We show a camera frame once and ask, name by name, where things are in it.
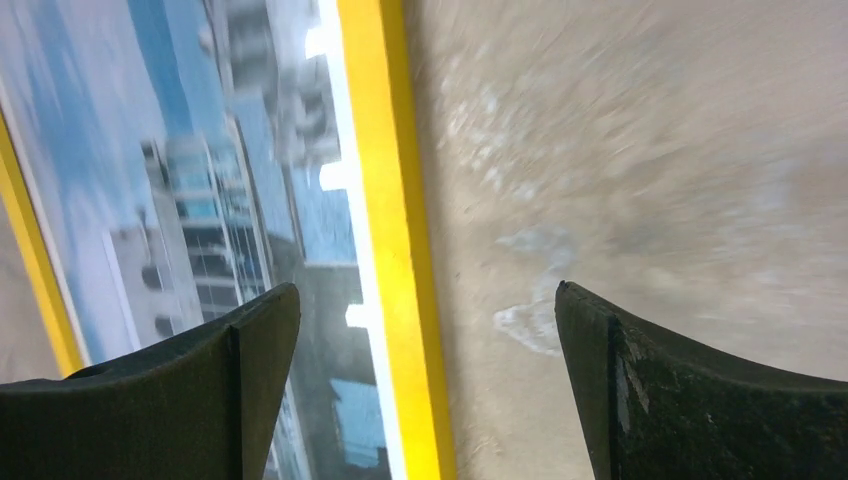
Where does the building and sky photo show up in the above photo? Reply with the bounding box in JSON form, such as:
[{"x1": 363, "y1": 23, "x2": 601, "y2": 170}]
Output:
[{"x1": 1, "y1": 1, "x2": 406, "y2": 479}]

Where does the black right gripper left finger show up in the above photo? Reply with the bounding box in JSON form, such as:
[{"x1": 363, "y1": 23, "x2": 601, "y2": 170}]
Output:
[{"x1": 1, "y1": 283, "x2": 301, "y2": 479}]

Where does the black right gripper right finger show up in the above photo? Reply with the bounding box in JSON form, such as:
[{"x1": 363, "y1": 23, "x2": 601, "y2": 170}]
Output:
[{"x1": 555, "y1": 281, "x2": 847, "y2": 479}]

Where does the yellow wooden picture frame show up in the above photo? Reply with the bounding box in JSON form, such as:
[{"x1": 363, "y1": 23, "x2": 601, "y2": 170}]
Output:
[{"x1": 1, "y1": 1, "x2": 456, "y2": 479}]

